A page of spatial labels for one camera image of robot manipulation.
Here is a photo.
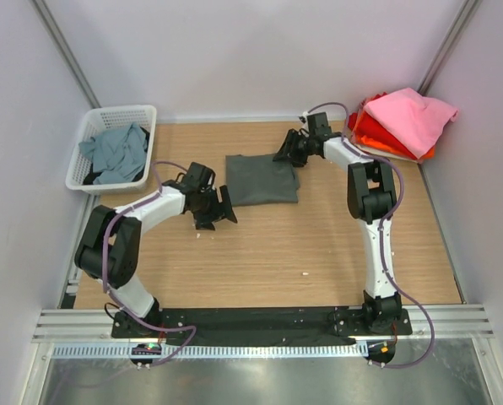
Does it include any dark grey t-shirt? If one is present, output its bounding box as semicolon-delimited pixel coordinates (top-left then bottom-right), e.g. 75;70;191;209
225;154;300;207

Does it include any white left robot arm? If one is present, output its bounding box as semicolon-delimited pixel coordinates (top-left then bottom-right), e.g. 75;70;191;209
74;162;238;338

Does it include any red folded t-shirt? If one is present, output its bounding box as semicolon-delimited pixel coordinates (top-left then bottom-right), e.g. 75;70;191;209
348;93;412;154

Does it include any slotted white cable duct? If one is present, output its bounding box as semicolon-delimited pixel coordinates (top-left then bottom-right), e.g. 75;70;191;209
51;342;368;360

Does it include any orange folded t-shirt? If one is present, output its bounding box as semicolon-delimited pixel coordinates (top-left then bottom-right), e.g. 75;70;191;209
350;135;435;161

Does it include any right aluminium corner post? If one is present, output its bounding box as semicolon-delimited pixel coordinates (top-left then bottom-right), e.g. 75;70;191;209
417;0;483;96

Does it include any white folded t-shirt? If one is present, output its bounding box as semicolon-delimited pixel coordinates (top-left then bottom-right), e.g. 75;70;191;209
355;144;422;164

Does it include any pink folded t-shirt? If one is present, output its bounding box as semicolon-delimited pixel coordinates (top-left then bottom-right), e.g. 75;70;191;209
363;88;459;159

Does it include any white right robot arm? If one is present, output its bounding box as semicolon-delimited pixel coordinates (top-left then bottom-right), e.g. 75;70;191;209
273;112;403;334

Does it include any aluminium corner post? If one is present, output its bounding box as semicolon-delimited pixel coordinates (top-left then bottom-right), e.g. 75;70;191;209
30;0;101;109
417;0;483;96

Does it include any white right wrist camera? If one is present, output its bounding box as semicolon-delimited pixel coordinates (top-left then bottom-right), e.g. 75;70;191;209
299;111;309;124

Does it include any white plastic basket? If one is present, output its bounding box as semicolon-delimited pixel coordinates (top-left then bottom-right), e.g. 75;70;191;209
65;105;157;195

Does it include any aluminium frame rail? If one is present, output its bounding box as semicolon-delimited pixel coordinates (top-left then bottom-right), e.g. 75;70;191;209
32;304;494;342

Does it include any left aluminium corner post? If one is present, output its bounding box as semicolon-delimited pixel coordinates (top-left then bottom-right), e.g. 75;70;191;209
30;0;101;109

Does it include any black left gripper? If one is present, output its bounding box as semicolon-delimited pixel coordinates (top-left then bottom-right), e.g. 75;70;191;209
192;185;235;230

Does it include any light blue t-shirt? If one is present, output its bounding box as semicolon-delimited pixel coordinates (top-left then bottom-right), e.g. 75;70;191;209
79;123;150;186

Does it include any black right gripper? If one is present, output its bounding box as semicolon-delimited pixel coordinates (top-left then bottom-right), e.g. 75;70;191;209
273;129;312;169

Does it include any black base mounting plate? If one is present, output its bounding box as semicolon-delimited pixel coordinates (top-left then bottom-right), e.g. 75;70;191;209
111;306;413;345

